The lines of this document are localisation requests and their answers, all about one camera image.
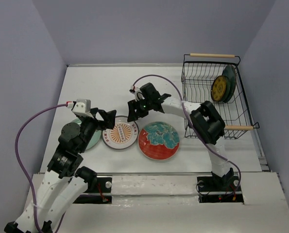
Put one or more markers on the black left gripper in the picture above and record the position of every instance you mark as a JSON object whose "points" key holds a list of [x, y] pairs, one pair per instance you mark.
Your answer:
{"points": [[110, 117]]}

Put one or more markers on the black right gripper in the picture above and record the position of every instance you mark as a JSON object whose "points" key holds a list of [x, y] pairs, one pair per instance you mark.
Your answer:
{"points": [[132, 115]]}

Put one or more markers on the small yellow brown plate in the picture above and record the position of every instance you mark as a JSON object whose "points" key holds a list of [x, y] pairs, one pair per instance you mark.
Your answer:
{"points": [[220, 88]]}

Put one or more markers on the dark teal blossom plate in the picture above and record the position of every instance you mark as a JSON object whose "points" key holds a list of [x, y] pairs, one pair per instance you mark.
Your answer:
{"points": [[230, 73]]}

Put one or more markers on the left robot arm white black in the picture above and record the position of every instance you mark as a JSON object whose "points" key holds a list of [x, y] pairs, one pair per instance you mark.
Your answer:
{"points": [[65, 180]]}

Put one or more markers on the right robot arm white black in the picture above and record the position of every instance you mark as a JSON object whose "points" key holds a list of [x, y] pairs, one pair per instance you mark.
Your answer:
{"points": [[201, 117]]}

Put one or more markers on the white sunburst pattern plate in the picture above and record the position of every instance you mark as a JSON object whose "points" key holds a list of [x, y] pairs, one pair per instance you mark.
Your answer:
{"points": [[123, 135]]}

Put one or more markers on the light green flower plate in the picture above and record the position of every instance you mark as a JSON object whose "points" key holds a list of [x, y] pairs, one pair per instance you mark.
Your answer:
{"points": [[95, 138]]}

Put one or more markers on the red teal floral plate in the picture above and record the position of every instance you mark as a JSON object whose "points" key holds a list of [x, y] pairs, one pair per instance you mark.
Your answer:
{"points": [[158, 141]]}

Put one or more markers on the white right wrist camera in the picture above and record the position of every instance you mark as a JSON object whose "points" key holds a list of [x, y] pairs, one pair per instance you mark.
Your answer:
{"points": [[137, 93]]}

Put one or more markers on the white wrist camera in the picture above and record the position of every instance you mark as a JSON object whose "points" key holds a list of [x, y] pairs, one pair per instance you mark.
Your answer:
{"points": [[137, 93], [82, 108]]}

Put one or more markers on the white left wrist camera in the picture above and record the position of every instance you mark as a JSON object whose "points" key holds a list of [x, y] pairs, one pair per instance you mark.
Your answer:
{"points": [[82, 108]]}

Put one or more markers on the metal table rail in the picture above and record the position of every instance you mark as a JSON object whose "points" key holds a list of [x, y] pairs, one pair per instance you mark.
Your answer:
{"points": [[174, 173]]}

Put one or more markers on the black wire dish rack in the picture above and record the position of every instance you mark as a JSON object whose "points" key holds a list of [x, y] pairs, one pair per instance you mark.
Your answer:
{"points": [[197, 78]]}

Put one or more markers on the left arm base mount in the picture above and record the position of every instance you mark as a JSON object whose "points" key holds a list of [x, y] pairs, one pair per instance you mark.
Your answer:
{"points": [[100, 193]]}

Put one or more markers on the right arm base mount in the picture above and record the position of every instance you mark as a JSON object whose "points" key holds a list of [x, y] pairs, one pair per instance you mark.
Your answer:
{"points": [[210, 193]]}

